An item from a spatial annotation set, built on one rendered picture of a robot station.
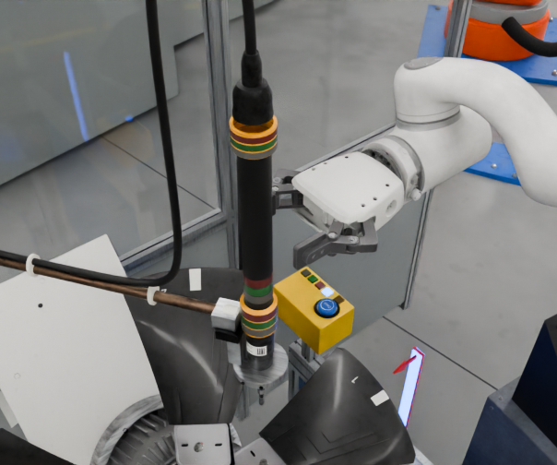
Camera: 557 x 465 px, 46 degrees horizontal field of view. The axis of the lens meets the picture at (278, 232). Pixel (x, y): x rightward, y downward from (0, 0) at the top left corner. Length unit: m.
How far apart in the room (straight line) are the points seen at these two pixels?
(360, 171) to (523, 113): 0.18
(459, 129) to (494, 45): 3.81
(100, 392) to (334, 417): 0.40
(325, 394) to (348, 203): 0.50
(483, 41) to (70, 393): 3.87
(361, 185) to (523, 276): 2.44
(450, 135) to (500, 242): 2.48
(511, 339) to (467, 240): 0.59
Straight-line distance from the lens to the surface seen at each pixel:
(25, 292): 1.15
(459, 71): 0.77
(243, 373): 0.84
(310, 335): 1.43
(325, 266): 2.22
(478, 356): 2.79
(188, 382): 1.01
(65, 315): 1.17
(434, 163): 0.80
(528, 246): 3.30
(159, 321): 1.02
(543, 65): 4.74
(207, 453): 1.02
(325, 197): 0.73
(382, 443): 1.15
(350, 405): 1.15
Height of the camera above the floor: 2.14
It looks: 43 degrees down
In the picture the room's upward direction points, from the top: straight up
